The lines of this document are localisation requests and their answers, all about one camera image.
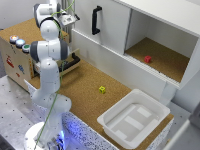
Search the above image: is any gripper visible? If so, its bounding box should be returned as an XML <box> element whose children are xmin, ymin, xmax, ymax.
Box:
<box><xmin>61</xmin><ymin>13</ymin><xmax>79</xmax><ymax>28</ymax></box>

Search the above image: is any wooden drawer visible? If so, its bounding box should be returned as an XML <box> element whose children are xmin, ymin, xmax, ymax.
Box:
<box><xmin>60</xmin><ymin>47</ymin><xmax>82</xmax><ymax>77</ymax></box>

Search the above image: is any wooden drawer box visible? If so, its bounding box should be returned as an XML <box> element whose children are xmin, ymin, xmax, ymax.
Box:
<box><xmin>0</xmin><ymin>17</ymin><xmax>72</xmax><ymax>92</ymax></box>

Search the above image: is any white sliding door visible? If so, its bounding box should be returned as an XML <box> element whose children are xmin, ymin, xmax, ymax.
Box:
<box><xmin>73</xmin><ymin>0</ymin><xmax>133</xmax><ymax>55</ymax></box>

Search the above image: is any green button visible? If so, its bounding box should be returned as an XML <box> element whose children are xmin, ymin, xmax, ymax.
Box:
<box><xmin>21</xmin><ymin>43</ymin><xmax>32</xmax><ymax>54</ymax></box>

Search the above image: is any blue button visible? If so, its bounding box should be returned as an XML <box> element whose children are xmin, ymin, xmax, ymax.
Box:
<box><xmin>15</xmin><ymin>38</ymin><xmax>27</xmax><ymax>49</ymax></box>

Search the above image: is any red button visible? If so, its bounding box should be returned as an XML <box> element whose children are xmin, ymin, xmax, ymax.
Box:
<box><xmin>9</xmin><ymin>34</ymin><xmax>19</xmax><ymax>45</ymax></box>

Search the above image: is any yellow block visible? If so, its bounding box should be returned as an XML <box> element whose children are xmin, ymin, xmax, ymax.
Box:
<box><xmin>98</xmin><ymin>85</ymin><xmax>107</xmax><ymax>95</ymax></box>

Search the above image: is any pink block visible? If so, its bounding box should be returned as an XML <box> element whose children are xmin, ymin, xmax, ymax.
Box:
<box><xmin>143</xmin><ymin>55</ymin><xmax>153</xmax><ymax>64</ymax></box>

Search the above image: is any white cabinet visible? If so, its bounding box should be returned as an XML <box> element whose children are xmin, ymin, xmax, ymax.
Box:
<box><xmin>71</xmin><ymin>0</ymin><xmax>200</xmax><ymax>108</ymax></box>

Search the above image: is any white plastic box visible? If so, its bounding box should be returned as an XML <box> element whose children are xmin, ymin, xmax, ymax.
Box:
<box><xmin>96</xmin><ymin>88</ymin><xmax>172</xmax><ymax>150</ymax></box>

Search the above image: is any black door handle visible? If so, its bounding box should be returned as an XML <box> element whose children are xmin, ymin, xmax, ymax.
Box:
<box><xmin>91</xmin><ymin>5</ymin><xmax>103</xmax><ymax>36</ymax></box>

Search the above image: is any black drawer handle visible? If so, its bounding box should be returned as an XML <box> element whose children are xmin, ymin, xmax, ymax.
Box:
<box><xmin>62</xmin><ymin>52</ymin><xmax>82</xmax><ymax>73</ymax></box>

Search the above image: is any green cable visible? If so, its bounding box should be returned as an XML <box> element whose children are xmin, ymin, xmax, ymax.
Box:
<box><xmin>33</xmin><ymin>0</ymin><xmax>77</xmax><ymax>150</ymax></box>

